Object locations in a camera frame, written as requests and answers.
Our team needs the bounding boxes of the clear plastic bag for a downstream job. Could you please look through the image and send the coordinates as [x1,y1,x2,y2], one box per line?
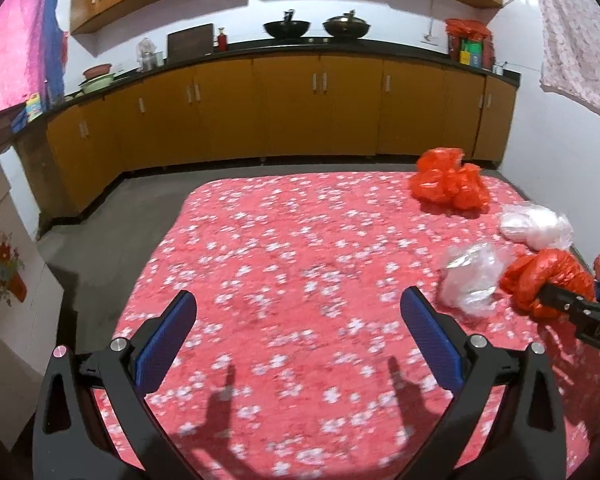
[438,242,505,318]

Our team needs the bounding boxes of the red plastic bag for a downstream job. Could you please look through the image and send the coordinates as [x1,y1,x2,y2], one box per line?
[500,248,595,320]
[408,148,491,212]

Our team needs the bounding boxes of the white plastic bag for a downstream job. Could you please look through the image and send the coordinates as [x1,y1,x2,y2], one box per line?
[498,202,573,252]

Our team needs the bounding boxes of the black kitchen countertop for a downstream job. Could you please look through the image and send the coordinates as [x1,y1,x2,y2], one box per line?
[38,37,521,119]

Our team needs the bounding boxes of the wooden lower kitchen cabinets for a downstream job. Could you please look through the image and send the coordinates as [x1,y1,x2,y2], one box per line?
[15,53,518,223]

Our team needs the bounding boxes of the flower decorated white panel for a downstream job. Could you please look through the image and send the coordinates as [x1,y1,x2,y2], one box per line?
[0,165,64,448]

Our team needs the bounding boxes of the red floral tablecloth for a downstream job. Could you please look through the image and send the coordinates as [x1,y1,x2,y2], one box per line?
[92,170,600,480]

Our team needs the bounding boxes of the pink floral hanging cloth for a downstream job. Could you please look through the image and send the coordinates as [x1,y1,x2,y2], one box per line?
[539,0,600,115]

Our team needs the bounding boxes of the red bag covered containers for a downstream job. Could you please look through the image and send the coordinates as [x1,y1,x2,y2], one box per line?
[445,18,494,70]

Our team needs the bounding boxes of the stacked basins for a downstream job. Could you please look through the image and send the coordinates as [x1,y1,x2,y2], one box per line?
[80,63,114,94]

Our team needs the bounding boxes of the clear jar on counter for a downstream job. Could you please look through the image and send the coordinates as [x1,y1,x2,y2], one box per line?
[136,38,164,73]

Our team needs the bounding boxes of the pink blue hanging cloth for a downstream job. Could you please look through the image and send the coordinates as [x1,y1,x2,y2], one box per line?
[0,0,67,131]

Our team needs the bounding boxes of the dark cutting board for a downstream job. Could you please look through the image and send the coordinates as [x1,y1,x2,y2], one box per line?
[166,24,214,64]

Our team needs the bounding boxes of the red bottle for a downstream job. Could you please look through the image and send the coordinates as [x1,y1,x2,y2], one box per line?
[216,27,228,52]

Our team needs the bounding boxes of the black lidded wok right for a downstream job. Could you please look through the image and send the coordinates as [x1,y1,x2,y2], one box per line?
[323,10,370,40]

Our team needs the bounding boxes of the black wok left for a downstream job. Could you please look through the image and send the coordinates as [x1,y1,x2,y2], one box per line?
[263,9,311,40]

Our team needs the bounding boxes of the wall power outlet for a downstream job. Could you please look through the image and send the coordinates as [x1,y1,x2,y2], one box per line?
[422,35,439,46]

